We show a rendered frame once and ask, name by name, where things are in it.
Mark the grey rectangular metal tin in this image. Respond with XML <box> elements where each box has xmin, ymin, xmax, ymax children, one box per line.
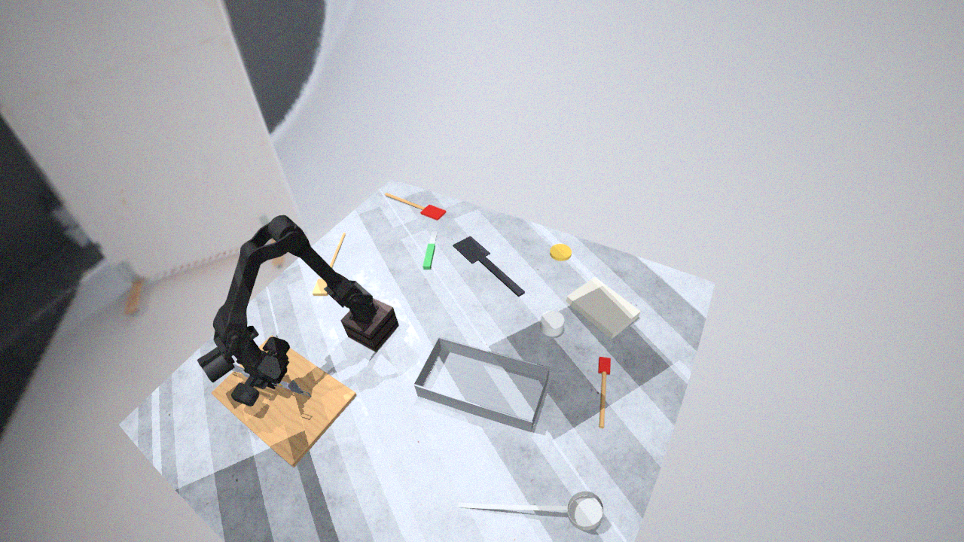
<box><xmin>413</xmin><ymin>336</ymin><xmax>550</xmax><ymax>432</ymax></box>

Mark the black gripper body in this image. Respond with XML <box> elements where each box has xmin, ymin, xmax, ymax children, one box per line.
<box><xmin>231</xmin><ymin>337</ymin><xmax>290</xmax><ymax>407</ymax></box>

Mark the pale yellow spatula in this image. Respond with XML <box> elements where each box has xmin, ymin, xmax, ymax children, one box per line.
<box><xmin>312</xmin><ymin>233</ymin><xmax>346</xmax><ymax>296</ymax></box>

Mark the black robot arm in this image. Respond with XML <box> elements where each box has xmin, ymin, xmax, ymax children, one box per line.
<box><xmin>197</xmin><ymin>215</ymin><xmax>379</xmax><ymax>384</ymax></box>

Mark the light wooden board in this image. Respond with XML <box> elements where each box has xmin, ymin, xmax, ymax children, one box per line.
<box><xmin>212</xmin><ymin>348</ymin><xmax>357</xmax><ymax>467</ymax></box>

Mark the dark grey flat spatula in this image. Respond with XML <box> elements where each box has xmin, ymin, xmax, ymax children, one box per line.
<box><xmin>453</xmin><ymin>236</ymin><xmax>525</xmax><ymax>297</ymax></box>

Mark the red spatula with wooden handle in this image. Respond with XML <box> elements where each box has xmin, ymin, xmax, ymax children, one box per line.
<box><xmin>598</xmin><ymin>357</ymin><xmax>611</xmax><ymax>428</ymax></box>
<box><xmin>385</xmin><ymin>193</ymin><xmax>446</xmax><ymax>220</ymax></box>

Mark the yellow flat disc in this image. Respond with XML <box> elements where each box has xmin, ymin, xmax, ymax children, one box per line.
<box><xmin>550</xmin><ymin>244</ymin><xmax>572</xmax><ymax>261</ymax></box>

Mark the white cylinder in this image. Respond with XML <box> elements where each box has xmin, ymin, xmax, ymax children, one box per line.
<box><xmin>540</xmin><ymin>311</ymin><xmax>564</xmax><ymax>336</ymax></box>

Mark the white flat block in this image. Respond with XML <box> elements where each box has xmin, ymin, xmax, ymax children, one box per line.
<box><xmin>566</xmin><ymin>277</ymin><xmax>641</xmax><ymax>340</ymax></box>

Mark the grey saucepan with long handle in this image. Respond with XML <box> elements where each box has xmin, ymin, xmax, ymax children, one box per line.
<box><xmin>458</xmin><ymin>491</ymin><xmax>604</xmax><ymax>531</ymax></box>

